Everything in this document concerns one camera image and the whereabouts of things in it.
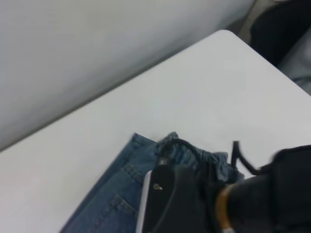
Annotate grey fabric bundle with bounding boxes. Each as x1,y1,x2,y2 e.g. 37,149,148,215
279,43,311,96

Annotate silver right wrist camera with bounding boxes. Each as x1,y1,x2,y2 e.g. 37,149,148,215
135,164,176,233

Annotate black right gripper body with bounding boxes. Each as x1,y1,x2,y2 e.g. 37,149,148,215
201,164,228,233

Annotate black rounded seat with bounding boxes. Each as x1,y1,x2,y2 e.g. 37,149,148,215
250,0,311,67

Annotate blue denim pants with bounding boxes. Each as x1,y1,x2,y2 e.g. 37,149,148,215
59,132,246,233

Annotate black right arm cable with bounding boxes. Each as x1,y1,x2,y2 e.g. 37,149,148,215
231,140,265,176

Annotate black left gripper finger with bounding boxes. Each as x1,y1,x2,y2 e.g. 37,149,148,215
167,166,215,233

